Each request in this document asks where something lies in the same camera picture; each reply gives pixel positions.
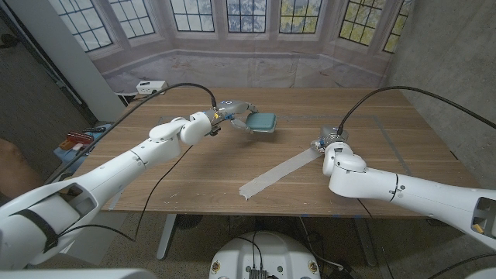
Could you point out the white robot body edge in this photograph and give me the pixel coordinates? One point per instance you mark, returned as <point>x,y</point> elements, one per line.
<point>77,274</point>

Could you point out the white power strip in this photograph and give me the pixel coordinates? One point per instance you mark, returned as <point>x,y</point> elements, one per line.
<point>149,88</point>

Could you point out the person's bare leg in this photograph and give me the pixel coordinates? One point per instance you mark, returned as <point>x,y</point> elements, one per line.
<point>15,166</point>

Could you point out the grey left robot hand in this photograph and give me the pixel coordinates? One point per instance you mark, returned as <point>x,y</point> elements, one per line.
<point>232,108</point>

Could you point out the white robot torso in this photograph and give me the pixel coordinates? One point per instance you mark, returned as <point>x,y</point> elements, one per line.
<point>265,252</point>

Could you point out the blue box with items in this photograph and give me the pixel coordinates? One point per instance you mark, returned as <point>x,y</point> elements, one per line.
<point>67,159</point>

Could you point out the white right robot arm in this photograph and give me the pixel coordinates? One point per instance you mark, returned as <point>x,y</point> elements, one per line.
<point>387,182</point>

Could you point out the black remote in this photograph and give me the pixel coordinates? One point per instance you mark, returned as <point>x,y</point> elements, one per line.
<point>95,129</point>

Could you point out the black floor fan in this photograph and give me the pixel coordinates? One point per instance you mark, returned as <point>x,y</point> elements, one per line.
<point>189,221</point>

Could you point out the white floor platform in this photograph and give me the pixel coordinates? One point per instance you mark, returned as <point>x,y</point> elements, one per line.
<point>97,240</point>

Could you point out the red box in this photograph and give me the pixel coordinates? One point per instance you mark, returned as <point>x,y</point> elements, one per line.
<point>80,138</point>

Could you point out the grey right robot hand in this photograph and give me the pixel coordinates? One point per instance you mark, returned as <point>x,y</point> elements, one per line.
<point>331,135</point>

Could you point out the white gauze bandage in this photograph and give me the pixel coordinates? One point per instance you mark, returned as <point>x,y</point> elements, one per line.
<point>279,172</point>

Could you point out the white small item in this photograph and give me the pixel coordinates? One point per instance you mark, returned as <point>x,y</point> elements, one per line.
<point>77,147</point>

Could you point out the printed bay window backdrop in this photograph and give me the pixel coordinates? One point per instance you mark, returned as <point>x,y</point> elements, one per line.
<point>248,69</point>

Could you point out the grey metal table leg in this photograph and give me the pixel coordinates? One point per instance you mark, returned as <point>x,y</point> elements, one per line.
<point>366,242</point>
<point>166,236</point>

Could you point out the teal zippered case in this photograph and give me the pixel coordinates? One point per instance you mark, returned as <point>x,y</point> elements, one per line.
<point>261,122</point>

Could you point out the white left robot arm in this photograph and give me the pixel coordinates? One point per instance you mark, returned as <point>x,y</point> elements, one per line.
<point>116,166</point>

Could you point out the orange small item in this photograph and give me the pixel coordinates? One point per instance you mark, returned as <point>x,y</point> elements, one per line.
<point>66,145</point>

